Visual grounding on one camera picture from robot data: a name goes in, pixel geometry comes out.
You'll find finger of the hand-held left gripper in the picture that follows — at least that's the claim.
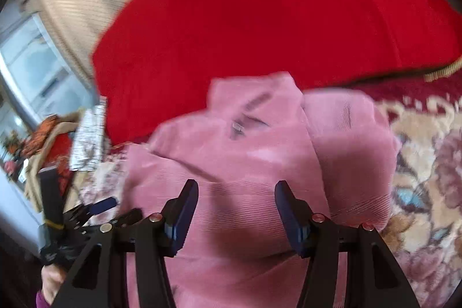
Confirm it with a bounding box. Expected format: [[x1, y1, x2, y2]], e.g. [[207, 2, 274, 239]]
[[108, 208, 144, 226], [70, 197, 118, 222]]

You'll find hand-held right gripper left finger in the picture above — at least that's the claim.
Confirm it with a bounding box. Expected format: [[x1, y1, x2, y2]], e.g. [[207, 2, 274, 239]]
[[52, 179, 200, 308]]

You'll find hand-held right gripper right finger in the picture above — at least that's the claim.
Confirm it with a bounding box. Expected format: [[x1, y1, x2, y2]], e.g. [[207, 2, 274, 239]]
[[274, 180, 421, 308]]

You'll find pink corduroy garment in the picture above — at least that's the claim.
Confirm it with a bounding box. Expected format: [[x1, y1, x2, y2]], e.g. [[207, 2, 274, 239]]
[[123, 72, 402, 308]]

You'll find person's left forearm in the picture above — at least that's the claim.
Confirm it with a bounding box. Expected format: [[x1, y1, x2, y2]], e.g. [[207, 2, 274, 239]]
[[35, 289, 55, 308]]

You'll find person's left hand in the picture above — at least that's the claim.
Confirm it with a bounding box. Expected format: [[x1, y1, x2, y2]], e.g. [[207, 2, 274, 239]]
[[41, 263, 68, 305]]

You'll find orange and red cloth pile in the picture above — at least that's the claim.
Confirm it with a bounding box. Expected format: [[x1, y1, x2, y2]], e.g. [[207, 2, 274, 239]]
[[20, 114, 74, 189]]

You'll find white patterned cloth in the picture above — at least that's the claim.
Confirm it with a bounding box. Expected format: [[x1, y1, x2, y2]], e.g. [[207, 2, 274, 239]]
[[68, 96, 109, 172]]

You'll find window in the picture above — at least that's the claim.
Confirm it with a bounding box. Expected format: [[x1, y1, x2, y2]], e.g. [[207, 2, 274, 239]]
[[0, 10, 92, 139]]

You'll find floral plush blanket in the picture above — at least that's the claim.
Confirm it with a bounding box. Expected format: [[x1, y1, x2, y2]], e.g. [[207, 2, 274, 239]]
[[72, 59, 462, 308]]

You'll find red velvet blanket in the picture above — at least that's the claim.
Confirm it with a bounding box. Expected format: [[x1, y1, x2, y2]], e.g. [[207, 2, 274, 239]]
[[90, 0, 462, 147]]

